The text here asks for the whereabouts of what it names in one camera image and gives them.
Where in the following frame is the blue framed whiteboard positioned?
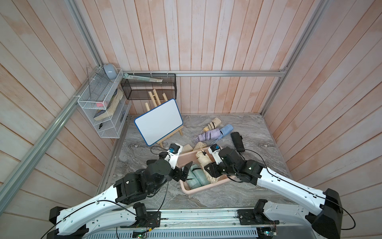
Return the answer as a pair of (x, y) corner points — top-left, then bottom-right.
(134, 99), (183, 146)

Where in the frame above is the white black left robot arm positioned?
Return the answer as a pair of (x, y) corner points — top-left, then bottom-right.
(44, 155), (192, 239)

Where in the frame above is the light blue folded umbrella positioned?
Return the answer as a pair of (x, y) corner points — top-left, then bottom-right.
(219, 124), (233, 139)

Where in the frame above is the pink plastic storage box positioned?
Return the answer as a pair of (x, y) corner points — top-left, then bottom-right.
(177, 147), (231, 195)

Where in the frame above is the grey round speaker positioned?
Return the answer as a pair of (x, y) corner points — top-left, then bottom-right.
(103, 63), (118, 80)

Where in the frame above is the beige umbrella with wooden handle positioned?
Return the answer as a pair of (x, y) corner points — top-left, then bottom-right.
(196, 151), (218, 184)

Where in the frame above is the black folded umbrella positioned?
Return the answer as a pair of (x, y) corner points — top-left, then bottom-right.
(230, 132), (245, 153)

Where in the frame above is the purple folded umbrella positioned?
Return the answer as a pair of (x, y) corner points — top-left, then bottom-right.
(195, 128), (223, 142)

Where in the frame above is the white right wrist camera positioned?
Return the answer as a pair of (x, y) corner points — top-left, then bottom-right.
(208, 144), (222, 165)

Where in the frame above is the black mesh basket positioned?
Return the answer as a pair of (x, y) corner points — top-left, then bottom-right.
(120, 73), (178, 100)

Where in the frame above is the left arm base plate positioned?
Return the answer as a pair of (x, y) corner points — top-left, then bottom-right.
(132, 203), (161, 229)

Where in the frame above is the beige umbrella black lining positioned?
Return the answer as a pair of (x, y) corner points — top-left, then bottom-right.
(193, 142), (207, 151)

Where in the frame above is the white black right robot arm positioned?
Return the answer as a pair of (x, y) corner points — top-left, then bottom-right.
(205, 144), (344, 239)

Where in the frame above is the small beige striped umbrella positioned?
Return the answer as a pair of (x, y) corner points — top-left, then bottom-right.
(203, 118), (221, 132)

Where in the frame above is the white wire shelf rack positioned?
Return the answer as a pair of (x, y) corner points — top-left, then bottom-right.
(78, 67), (131, 139)

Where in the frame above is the book on shelf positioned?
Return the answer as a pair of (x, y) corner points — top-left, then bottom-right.
(94, 88), (124, 121)

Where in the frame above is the mint green umbrella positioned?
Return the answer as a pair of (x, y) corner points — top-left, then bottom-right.
(191, 164), (210, 186)
(186, 165), (202, 190)

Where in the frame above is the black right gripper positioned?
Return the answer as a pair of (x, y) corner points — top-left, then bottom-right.
(203, 160), (238, 178)

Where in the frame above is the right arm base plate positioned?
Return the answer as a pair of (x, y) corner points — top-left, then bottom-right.
(236, 199), (280, 226)

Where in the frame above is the beige black-striped umbrella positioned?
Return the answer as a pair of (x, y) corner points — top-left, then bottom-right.
(181, 144), (194, 154)

